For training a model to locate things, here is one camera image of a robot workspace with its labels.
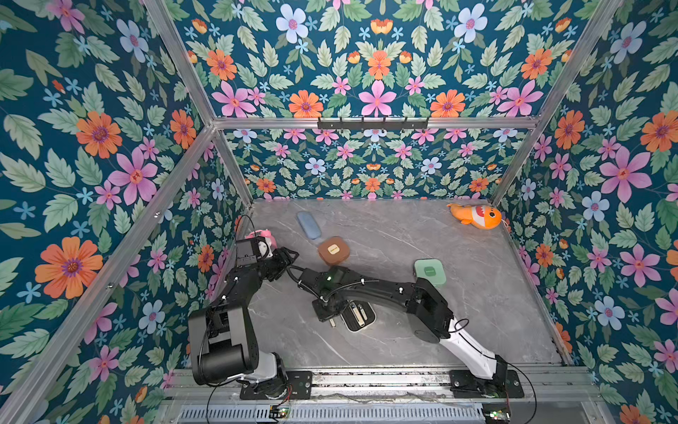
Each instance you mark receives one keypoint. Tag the aluminium front rail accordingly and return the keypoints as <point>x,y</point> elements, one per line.
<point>541,383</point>

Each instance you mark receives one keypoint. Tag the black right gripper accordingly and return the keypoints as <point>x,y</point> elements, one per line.
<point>306,278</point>

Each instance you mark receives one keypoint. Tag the pink alarm clock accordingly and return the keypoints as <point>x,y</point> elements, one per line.
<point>266,234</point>

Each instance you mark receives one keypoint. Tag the black hook rail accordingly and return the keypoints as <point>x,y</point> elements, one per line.
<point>360,124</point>

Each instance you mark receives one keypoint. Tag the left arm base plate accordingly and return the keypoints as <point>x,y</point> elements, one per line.
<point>296,385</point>

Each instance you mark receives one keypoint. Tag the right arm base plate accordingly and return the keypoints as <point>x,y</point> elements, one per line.
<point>464,385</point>

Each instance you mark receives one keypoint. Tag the mint green clipper case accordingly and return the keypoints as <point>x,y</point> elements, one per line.
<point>431,270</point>

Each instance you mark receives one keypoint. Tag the blue denim pouch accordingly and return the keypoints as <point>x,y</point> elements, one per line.
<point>309,225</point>

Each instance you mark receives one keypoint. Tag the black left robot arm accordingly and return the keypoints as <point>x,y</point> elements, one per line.
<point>224,347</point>

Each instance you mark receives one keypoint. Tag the brown clipper case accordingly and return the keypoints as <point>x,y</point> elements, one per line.
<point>334,251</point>

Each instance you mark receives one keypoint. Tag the orange clownfish plush toy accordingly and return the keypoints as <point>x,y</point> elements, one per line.
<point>482,217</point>

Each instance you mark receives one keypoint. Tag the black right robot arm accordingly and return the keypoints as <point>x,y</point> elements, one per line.
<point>429,315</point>

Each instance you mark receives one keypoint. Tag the cream clipper case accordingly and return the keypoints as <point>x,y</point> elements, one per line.
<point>349,319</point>

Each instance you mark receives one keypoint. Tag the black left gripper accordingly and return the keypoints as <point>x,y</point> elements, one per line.
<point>282,260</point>

